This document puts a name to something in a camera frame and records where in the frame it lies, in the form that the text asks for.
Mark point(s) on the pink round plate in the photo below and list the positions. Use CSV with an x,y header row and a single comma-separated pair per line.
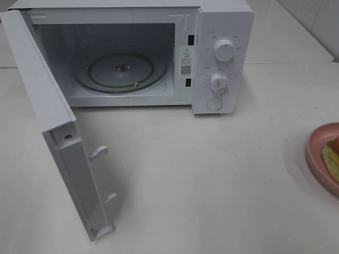
x,y
315,161

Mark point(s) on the glass microwave turntable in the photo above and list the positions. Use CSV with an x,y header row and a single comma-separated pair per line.
x,y
121,69

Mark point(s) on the white microwave knob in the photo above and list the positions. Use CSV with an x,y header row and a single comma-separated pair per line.
x,y
219,83
224,50

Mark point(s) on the white warning label sticker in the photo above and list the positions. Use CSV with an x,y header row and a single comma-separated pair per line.
x,y
185,61

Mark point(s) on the white microwave oven body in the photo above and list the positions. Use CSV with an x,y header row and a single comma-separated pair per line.
x,y
63,28

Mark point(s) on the toast sandwich with cheese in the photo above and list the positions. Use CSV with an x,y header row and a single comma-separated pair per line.
x,y
330,156

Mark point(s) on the white microwave door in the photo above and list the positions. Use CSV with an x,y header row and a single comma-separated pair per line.
x,y
58,124

